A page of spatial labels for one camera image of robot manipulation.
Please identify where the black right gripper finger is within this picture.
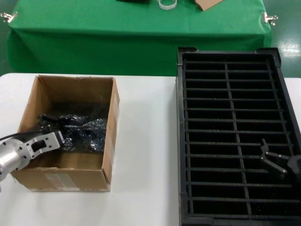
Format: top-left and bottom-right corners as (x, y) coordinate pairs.
(259, 138), (290, 181)

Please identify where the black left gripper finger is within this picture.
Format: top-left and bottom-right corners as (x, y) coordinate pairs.
(38, 113), (62, 125)

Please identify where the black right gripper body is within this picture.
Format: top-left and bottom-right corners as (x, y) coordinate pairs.
(286, 155), (301, 181)

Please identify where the brown cardboard box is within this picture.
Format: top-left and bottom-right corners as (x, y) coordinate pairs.
(11, 74), (120, 193)

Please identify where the black slotted plastic container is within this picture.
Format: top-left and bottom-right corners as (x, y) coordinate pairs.
(175, 46), (301, 226)

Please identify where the metal binder clip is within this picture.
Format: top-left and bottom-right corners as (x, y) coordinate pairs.
(261, 11), (278, 26)
(0, 11), (18, 24)

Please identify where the green tablecloth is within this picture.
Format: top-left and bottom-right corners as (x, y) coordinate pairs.
(6, 0), (273, 77)

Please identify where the clear tape roll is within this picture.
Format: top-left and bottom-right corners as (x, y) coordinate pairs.
(157, 0), (177, 11)

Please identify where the flat brown cardboard piece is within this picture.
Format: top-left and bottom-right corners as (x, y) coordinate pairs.
(194, 0), (224, 12)

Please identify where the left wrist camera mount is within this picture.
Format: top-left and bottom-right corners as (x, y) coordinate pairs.
(24, 129), (66, 162)

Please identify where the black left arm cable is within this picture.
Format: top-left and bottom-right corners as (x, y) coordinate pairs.
(0, 127), (51, 142)

